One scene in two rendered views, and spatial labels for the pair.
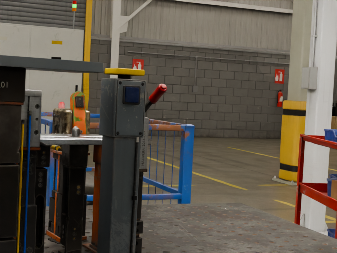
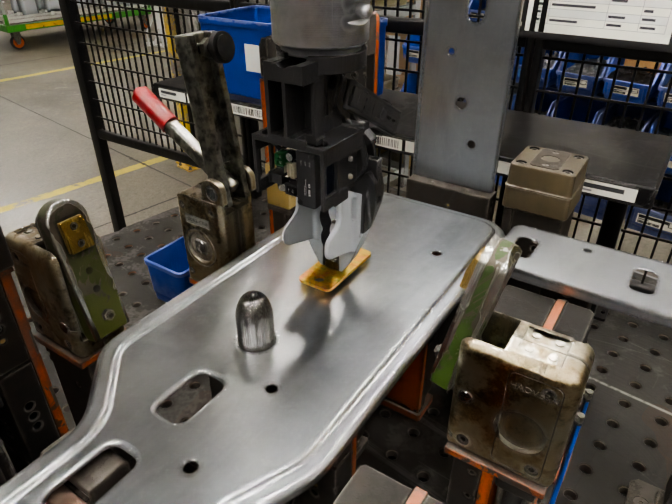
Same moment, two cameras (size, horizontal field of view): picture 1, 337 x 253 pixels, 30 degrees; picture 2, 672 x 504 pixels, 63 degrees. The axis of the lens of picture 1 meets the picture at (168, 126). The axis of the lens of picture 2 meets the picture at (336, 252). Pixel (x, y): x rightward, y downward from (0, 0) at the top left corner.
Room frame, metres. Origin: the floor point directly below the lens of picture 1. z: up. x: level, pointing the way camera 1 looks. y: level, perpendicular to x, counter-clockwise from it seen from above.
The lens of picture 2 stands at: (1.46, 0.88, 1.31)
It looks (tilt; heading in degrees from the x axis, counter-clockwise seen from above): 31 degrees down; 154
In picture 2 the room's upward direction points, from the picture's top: straight up
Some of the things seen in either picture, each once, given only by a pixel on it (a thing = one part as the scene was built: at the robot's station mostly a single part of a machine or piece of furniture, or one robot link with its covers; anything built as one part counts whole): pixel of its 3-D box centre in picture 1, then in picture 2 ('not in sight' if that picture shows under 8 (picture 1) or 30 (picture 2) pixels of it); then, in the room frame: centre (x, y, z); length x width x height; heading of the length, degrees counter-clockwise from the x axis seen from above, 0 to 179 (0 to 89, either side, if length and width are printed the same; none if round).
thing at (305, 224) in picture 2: not in sight; (304, 227); (1.03, 1.05, 1.06); 0.06 x 0.03 x 0.09; 121
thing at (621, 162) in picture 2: not in sight; (377, 114); (0.65, 1.36, 1.02); 0.90 x 0.22 x 0.03; 31
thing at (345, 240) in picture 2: not in sight; (340, 239); (1.07, 1.07, 1.06); 0.06 x 0.03 x 0.09; 121
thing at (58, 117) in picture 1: (67, 174); not in sight; (1.73, 0.27, 0.88); 0.15 x 0.11 x 0.36; 31
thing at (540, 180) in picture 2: not in sight; (524, 281); (1.01, 1.39, 0.88); 0.08 x 0.08 x 0.36; 31
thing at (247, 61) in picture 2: not in sight; (292, 54); (0.49, 1.27, 1.10); 0.30 x 0.17 x 0.13; 31
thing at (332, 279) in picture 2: not in sight; (336, 262); (1.04, 1.08, 1.01); 0.08 x 0.04 x 0.01; 121
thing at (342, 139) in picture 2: not in sight; (317, 124); (1.05, 1.06, 1.16); 0.09 x 0.08 x 0.12; 121
